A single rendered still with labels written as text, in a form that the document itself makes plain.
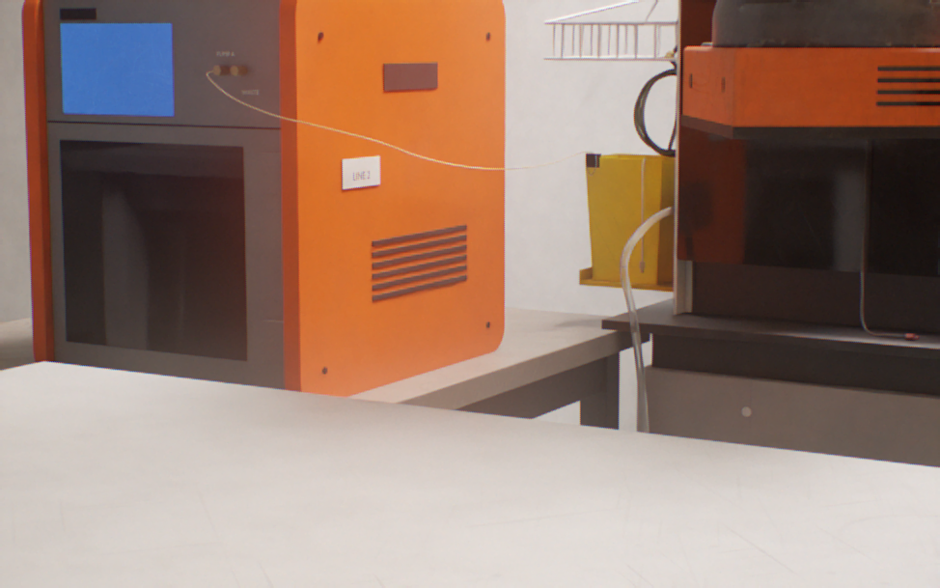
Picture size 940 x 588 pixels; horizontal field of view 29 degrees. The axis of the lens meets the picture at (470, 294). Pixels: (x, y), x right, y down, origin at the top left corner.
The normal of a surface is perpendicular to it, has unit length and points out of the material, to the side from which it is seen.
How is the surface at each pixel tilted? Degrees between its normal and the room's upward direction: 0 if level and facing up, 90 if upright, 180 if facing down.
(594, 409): 90
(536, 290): 90
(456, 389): 90
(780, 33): 90
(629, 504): 0
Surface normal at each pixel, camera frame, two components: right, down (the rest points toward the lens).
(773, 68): 0.07, 0.14
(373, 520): 0.00, -0.99
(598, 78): -0.50, 0.12
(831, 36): -0.26, 0.14
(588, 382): 0.86, 0.07
